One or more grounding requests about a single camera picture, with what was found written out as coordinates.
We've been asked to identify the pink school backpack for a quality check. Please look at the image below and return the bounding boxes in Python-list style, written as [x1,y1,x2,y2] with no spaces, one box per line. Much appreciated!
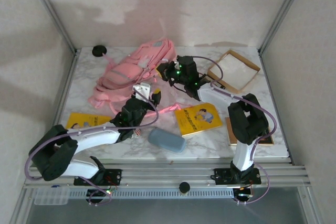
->
[87,38,184,116]

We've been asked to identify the blue-grey pencil case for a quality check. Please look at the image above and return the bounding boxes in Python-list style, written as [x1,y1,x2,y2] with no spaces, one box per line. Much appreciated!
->
[147,127,186,154]

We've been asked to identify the yellow cartoon paperback book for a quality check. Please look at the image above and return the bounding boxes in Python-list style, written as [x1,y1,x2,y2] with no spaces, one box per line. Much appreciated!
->
[174,102,223,137]
[65,112,113,130]

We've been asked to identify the brown hardcover book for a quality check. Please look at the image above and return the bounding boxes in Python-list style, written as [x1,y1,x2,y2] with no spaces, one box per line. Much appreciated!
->
[225,116,275,147]

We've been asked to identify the black round cap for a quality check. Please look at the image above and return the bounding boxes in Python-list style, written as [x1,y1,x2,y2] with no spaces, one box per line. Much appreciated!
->
[91,45,108,58]

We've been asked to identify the shallow cardboard tray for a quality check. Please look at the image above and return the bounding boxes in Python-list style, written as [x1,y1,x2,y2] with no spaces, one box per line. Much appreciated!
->
[207,49,260,94]

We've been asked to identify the small LED circuit board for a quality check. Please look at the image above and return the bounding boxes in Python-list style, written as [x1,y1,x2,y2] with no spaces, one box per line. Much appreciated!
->
[233,186,255,206]
[87,187,114,207]

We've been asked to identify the black round knob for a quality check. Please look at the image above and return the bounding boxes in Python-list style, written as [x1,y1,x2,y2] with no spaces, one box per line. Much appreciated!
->
[178,181,191,195]

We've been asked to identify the clear plastic organizer box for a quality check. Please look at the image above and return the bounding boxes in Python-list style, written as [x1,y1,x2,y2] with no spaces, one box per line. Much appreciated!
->
[34,187,69,206]

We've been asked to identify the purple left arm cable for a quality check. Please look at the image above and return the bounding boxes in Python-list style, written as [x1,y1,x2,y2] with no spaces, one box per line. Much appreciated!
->
[25,87,160,207]

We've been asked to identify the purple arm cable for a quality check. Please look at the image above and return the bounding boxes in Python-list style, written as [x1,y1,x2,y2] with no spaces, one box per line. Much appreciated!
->
[25,87,160,207]
[193,55,278,205]

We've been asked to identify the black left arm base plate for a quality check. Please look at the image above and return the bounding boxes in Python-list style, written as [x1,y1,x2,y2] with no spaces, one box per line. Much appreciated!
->
[73,168,123,186]

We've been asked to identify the aluminium side rail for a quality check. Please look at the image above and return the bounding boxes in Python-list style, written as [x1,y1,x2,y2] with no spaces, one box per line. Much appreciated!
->
[52,50,79,132]

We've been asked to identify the aluminium front frame rails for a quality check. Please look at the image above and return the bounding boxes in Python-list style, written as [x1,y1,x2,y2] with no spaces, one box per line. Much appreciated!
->
[23,157,312,189]

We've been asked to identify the grey slotted cable duct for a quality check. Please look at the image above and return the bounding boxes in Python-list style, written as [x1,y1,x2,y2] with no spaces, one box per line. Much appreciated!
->
[68,189,235,199]

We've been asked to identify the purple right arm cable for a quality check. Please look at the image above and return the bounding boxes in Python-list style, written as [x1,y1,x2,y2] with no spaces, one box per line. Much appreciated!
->
[193,55,278,205]

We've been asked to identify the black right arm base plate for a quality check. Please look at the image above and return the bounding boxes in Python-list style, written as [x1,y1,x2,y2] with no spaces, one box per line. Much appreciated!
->
[214,167,261,186]

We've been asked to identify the aluminium frame post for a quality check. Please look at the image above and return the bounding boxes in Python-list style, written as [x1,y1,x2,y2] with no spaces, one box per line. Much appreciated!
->
[25,0,79,57]
[258,0,311,55]

